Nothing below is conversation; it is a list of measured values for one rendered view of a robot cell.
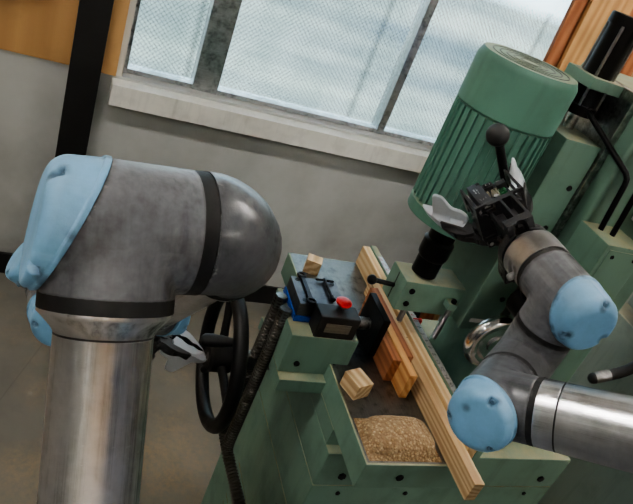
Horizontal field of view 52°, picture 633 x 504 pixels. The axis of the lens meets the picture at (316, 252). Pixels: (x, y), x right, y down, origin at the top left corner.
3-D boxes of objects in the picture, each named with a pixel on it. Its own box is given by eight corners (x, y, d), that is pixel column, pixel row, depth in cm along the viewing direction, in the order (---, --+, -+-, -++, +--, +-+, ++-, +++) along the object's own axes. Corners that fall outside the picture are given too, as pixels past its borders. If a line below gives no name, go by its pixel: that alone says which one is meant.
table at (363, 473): (241, 266, 152) (248, 245, 149) (358, 282, 163) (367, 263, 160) (300, 489, 104) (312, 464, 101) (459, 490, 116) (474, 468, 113)
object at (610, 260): (539, 286, 123) (581, 219, 115) (576, 292, 126) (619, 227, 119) (563, 315, 116) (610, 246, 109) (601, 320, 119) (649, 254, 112)
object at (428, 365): (355, 262, 159) (362, 245, 156) (362, 263, 160) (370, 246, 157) (457, 466, 112) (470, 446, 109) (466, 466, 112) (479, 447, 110)
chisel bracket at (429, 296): (378, 293, 133) (394, 259, 129) (436, 301, 139) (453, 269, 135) (390, 317, 128) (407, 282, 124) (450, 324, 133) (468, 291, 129)
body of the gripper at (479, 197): (505, 165, 93) (548, 210, 83) (515, 210, 98) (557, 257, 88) (455, 188, 93) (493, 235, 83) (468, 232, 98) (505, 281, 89)
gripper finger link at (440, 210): (416, 181, 100) (469, 191, 94) (426, 210, 104) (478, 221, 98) (405, 194, 99) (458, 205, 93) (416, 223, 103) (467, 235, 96)
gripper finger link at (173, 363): (186, 375, 117) (147, 351, 112) (210, 355, 116) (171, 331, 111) (188, 387, 115) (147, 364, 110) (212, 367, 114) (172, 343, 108)
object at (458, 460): (363, 293, 148) (369, 279, 146) (371, 294, 149) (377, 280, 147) (463, 500, 106) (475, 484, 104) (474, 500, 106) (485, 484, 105)
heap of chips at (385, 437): (353, 418, 113) (360, 402, 111) (422, 421, 118) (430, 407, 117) (369, 460, 106) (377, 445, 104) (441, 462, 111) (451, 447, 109)
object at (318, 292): (282, 290, 127) (291, 267, 124) (333, 297, 131) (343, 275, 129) (297, 335, 117) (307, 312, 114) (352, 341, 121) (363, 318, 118)
